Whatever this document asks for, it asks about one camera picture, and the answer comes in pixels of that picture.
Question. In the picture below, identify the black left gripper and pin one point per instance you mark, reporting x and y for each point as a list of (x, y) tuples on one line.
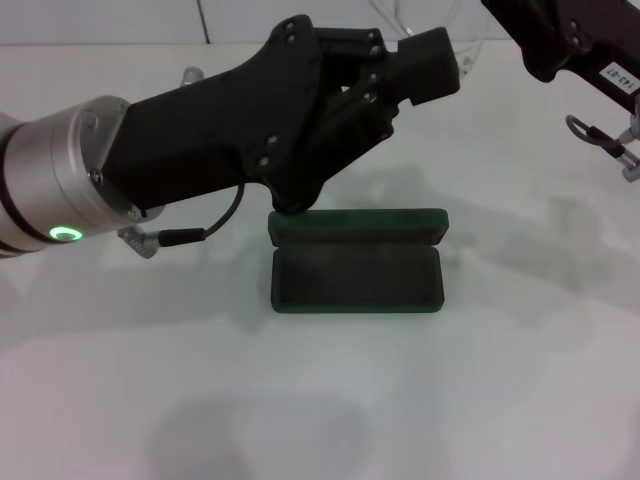
[(200, 135)]

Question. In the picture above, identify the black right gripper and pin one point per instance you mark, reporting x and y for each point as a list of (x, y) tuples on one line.
[(550, 35)]

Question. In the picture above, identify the clear plastic glasses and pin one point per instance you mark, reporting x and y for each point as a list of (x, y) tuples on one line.
[(475, 52)]

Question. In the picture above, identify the green glasses case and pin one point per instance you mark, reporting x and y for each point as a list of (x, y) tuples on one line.
[(350, 285)]

